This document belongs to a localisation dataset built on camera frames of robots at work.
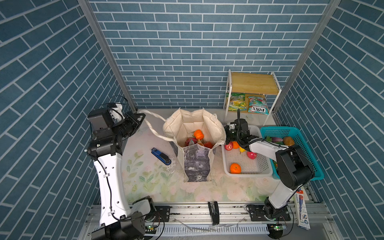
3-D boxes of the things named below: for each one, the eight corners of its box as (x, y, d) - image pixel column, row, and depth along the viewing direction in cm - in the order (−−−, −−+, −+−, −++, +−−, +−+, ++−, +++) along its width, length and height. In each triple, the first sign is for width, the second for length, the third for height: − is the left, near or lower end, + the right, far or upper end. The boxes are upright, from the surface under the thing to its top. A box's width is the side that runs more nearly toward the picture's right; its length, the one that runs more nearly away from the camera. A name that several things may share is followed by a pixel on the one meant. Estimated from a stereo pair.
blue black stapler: (151, 155, 97) (149, 151, 93) (154, 150, 99) (153, 146, 95) (168, 166, 92) (167, 163, 88) (172, 161, 94) (171, 158, 90)
